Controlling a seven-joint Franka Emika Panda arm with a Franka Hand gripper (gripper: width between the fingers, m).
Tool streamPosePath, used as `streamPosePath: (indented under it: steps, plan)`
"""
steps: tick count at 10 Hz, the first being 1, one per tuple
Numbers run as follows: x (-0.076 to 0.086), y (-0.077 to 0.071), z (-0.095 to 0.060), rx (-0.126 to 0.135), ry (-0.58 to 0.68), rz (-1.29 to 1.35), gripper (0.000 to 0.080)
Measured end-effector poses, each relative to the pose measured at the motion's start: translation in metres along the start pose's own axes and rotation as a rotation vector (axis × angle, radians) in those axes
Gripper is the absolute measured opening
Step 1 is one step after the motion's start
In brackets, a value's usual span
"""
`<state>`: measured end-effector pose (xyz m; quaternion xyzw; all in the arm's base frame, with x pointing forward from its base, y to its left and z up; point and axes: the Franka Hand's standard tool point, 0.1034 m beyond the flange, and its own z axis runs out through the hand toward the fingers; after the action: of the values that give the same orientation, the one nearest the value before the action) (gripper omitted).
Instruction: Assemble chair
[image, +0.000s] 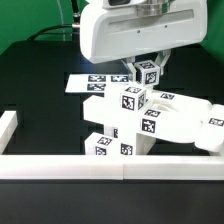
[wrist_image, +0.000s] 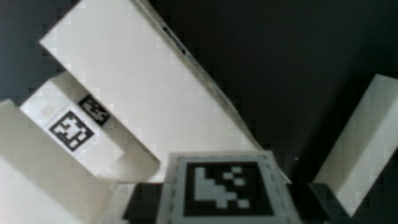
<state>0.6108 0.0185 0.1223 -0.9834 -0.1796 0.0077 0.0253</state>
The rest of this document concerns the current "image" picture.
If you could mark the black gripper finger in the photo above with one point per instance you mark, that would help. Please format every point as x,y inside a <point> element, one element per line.
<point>129,64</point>
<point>162,59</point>

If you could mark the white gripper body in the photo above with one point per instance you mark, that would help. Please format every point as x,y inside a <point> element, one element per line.
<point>117,29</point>

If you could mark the white chair back piece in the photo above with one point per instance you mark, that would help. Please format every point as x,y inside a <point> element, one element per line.
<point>165,116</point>

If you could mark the white fiducial marker sheet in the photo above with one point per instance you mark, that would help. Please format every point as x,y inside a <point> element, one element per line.
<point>93,83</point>

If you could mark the white U-shaped fence frame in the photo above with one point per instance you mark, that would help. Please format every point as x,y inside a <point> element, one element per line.
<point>102,167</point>

